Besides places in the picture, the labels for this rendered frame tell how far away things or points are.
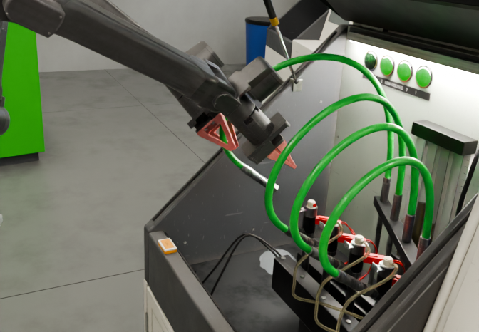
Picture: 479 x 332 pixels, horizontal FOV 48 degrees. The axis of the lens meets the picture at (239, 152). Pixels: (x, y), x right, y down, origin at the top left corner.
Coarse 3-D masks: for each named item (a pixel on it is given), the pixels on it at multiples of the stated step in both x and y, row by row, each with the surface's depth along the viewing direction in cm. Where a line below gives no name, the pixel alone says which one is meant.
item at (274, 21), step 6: (264, 0) 128; (270, 0) 128; (270, 6) 129; (270, 12) 129; (270, 18) 130; (276, 18) 130; (276, 24) 131; (276, 30) 132; (282, 42) 134; (282, 48) 135; (294, 78) 138; (294, 84) 139; (300, 84) 139; (294, 90) 139; (300, 90) 140
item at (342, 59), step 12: (288, 60) 110; (300, 60) 110; (312, 60) 110; (324, 60) 110; (336, 60) 110; (348, 60) 110; (372, 84) 113; (384, 96) 114; (384, 108) 115; (228, 156) 116; (240, 168) 117; (384, 180) 121
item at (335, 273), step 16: (400, 160) 86; (416, 160) 88; (368, 176) 84; (352, 192) 84; (432, 192) 92; (336, 208) 84; (432, 208) 93; (320, 240) 85; (320, 256) 86; (416, 256) 98; (336, 272) 88; (352, 288) 91
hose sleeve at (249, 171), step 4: (244, 164) 118; (244, 168) 117; (248, 168) 117; (244, 172) 118; (248, 172) 118; (252, 172) 118; (256, 172) 118; (252, 176) 118; (256, 176) 118; (260, 176) 118; (256, 180) 119; (260, 180) 118; (264, 180) 119; (260, 184) 119; (264, 184) 119
